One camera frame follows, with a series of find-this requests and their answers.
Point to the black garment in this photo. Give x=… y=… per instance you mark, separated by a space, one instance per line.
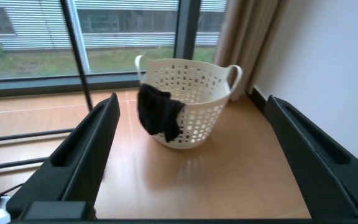
x=158 y=112

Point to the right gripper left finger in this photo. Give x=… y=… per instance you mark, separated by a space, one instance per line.
x=76 y=168

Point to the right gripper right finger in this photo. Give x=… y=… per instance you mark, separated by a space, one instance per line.
x=319 y=168

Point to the black clothes rack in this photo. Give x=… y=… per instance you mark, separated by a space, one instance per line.
x=76 y=53

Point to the window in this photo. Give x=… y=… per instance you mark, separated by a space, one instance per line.
x=120 y=28

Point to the white laundry basket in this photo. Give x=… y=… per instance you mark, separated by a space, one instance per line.
x=197 y=81

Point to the beige curtain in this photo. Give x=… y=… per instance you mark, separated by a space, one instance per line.
x=247 y=40

